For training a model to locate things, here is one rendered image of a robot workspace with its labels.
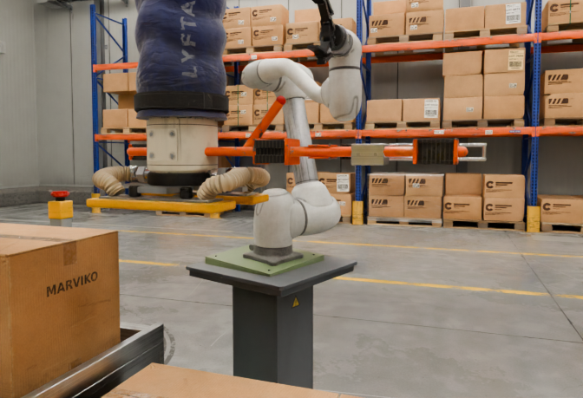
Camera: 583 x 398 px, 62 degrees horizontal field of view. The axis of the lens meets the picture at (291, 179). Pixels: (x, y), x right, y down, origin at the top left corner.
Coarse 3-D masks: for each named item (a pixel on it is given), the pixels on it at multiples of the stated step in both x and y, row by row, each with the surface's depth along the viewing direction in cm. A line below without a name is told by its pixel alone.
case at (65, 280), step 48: (0, 240) 135; (48, 240) 135; (96, 240) 145; (0, 288) 118; (48, 288) 128; (96, 288) 145; (0, 336) 118; (48, 336) 128; (96, 336) 145; (0, 384) 119
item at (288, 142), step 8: (256, 144) 107; (264, 144) 106; (272, 144) 105; (280, 144) 105; (288, 144) 105; (296, 144) 110; (256, 152) 108; (264, 152) 107; (272, 152) 106; (280, 152) 106; (288, 152) 106; (256, 160) 107; (264, 160) 106; (272, 160) 105; (280, 160) 105; (288, 160) 106; (296, 160) 110
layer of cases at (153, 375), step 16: (144, 368) 146; (160, 368) 146; (176, 368) 146; (128, 384) 136; (144, 384) 136; (160, 384) 136; (176, 384) 136; (192, 384) 136; (208, 384) 136; (224, 384) 136; (240, 384) 136; (256, 384) 136; (272, 384) 136
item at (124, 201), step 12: (132, 192) 112; (180, 192) 107; (192, 192) 108; (96, 204) 111; (108, 204) 110; (120, 204) 109; (132, 204) 107; (144, 204) 106; (156, 204) 105; (168, 204) 104; (180, 204) 103; (192, 204) 102; (204, 204) 101; (216, 204) 102; (228, 204) 106
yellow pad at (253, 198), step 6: (222, 192) 124; (228, 192) 124; (234, 192) 124; (240, 192) 124; (252, 192) 124; (258, 192) 126; (222, 198) 121; (228, 198) 120; (234, 198) 120; (240, 198) 119; (246, 198) 119; (252, 198) 118; (258, 198) 120; (264, 198) 124; (240, 204) 120; (246, 204) 119; (252, 204) 118
